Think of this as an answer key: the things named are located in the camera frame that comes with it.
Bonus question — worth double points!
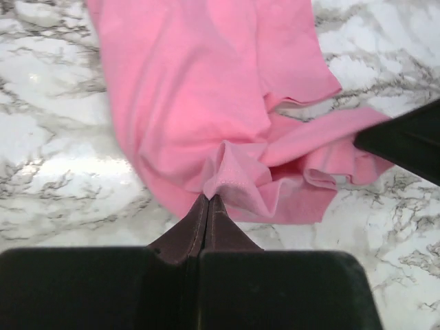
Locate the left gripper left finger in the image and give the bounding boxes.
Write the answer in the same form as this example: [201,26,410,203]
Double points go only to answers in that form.
[147,195,209,266]

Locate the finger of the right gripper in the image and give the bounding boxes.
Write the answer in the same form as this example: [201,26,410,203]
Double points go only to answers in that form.
[353,100,440,186]

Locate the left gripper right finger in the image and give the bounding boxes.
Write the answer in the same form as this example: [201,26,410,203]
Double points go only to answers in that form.
[204,195,264,258]

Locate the pink t-shirt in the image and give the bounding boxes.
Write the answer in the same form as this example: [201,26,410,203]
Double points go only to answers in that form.
[87,0,391,224]

